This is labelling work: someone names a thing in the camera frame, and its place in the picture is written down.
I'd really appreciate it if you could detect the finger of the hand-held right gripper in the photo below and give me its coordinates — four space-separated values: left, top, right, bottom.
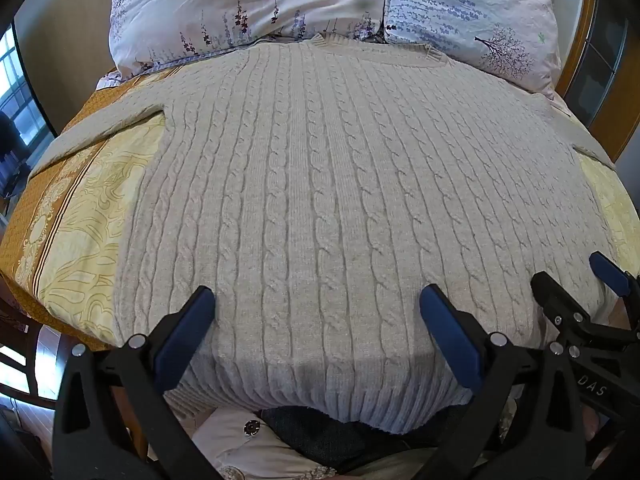
531 271 640 348
589 251 640 307

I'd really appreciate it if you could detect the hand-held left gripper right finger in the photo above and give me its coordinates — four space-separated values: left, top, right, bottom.
419 284 589 480

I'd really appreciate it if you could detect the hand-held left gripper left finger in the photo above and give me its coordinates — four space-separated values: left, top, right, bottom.
52 286 221 480

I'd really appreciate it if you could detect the beige cable-knit sweater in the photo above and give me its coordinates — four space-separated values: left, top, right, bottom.
30 32 626 436

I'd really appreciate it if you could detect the yellow patterned bed sheet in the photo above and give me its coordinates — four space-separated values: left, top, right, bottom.
0 67 633 357

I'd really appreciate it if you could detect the wooden chair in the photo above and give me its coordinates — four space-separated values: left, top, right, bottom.
0 280 76 403

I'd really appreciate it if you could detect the wooden headboard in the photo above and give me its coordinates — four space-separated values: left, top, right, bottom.
550 0 632 162

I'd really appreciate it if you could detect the window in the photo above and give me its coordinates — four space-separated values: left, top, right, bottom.
0 25 57 201

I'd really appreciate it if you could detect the blue floral pillow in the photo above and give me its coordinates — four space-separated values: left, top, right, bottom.
382 0 573 107

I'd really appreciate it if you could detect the pink floral pillow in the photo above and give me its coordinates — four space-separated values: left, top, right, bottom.
95 0 401 92

